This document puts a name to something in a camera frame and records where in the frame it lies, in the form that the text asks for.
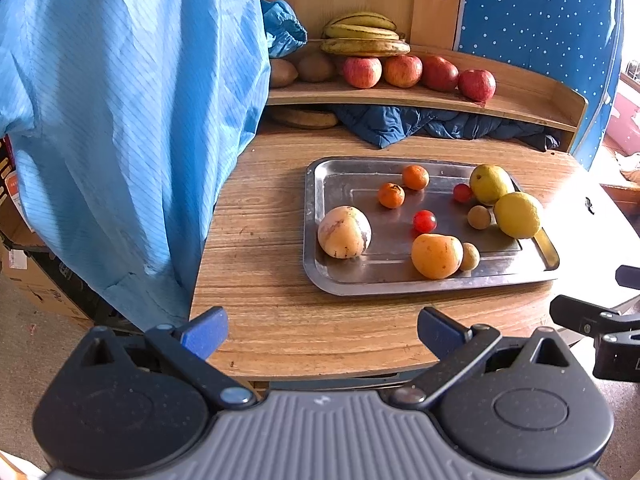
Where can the cherry tomato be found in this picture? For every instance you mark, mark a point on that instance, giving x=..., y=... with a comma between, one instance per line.
x=424, y=220
x=462, y=193

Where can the yellow pear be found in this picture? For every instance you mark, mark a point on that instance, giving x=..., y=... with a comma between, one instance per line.
x=518, y=215

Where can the brown kiwi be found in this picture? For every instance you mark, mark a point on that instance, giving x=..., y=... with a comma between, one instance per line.
x=281, y=72
x=315, y=66

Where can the orange pepino melon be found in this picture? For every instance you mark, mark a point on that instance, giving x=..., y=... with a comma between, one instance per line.
x=436, y=256

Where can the pale striped pepino melon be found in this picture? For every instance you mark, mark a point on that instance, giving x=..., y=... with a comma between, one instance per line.
x=344, y=232

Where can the brown-spotted banana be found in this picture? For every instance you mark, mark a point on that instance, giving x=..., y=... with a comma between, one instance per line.
x=365, y=47

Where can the light blue striped garment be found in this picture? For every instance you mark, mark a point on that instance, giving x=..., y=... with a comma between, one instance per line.
x=125, y=110

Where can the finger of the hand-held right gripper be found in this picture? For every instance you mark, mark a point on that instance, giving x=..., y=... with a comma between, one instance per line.
x=580, y=317
x=629, y=277

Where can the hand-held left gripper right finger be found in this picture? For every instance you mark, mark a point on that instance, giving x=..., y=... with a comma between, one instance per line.
x=440, y=330

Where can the yellow banana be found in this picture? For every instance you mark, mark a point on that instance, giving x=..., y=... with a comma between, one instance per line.
x=360, y=20
x=362, y=33

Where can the small black object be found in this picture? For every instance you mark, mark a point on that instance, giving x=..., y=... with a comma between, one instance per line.
x=590, y=205

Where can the blue dotted cloth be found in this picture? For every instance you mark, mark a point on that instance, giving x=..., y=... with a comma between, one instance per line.
x=540, y=10

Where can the yellow-green lemon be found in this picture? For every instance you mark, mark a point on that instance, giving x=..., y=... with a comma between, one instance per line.
x=490, y=183

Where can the red-yellow apple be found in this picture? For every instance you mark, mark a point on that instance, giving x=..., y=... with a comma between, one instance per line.
x=362, y=71
x=402, y=70

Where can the curved wooden shelf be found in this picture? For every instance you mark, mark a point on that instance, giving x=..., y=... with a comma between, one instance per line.
x=525, y=100

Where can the cardboard box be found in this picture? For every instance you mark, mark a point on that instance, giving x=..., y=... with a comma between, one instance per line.
x=35, y=285

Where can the dark blue quilted jacket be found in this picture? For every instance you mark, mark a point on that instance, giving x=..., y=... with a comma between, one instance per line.
x=390, y=125

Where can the mandarin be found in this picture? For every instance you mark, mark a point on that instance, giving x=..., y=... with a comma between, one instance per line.
x=416, y=177
x=391, y=195

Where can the pink object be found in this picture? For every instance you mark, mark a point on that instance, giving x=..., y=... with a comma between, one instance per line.
x=625, y=115

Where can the metal tray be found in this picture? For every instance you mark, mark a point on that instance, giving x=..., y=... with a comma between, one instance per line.
x=360, y=180

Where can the brown flat disc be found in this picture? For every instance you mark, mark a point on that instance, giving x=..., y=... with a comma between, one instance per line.
x=305, y=117

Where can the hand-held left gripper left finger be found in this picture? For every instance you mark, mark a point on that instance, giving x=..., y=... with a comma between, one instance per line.
x=205, y=335

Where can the dark red apple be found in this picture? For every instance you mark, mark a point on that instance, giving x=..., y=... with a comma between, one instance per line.
x=477, y=85
x=439, y=73

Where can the small brown round fruit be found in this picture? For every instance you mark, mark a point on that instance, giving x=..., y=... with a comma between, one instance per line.
x=479, y=217
x=471, y=256

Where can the blue elastic cloth cover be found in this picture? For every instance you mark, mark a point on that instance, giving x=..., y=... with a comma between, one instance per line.
x=282, y=30

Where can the red white package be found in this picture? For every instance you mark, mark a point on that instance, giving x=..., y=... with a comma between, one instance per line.
x=7, y=180

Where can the wooden furniture piece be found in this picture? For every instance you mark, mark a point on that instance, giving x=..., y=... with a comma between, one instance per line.
x=622, y=192

